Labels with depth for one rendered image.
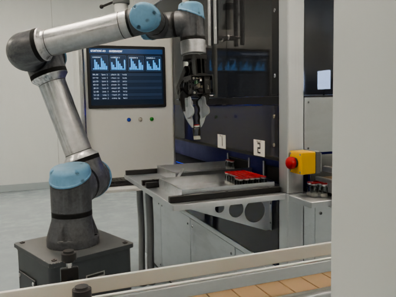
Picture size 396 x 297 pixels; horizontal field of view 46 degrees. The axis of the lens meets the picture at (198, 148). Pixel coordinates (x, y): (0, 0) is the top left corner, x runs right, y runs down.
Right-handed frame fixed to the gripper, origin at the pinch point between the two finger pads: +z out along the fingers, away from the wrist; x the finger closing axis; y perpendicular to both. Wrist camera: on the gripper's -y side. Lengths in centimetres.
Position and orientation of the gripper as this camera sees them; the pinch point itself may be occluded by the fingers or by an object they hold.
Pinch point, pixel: (195, 123)
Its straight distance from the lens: 141.7
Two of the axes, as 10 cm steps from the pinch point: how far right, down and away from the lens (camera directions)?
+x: 9.2, -0.7, 3.9
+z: 0.6, 10.0, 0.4
